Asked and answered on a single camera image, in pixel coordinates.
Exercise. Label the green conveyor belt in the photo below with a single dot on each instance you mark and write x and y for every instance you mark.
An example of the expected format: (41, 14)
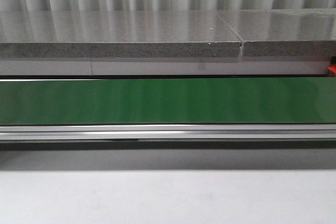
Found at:
(186, 100)

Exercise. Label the grey stone slab right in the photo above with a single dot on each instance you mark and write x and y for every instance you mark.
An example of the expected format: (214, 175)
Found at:
(290, 34)

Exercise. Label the grey stone slab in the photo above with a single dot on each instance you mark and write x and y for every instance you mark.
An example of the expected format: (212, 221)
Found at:
(290, 34)
(116, 34)

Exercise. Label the grey stone slab left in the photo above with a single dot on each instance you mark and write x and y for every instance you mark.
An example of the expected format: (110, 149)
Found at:
(116, 34)

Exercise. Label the red plastic tray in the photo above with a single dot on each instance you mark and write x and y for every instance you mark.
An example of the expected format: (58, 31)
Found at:
(332, 70)

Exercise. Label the aluminium conveyor side rail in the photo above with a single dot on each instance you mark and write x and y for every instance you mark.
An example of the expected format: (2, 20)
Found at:
(169, 132)

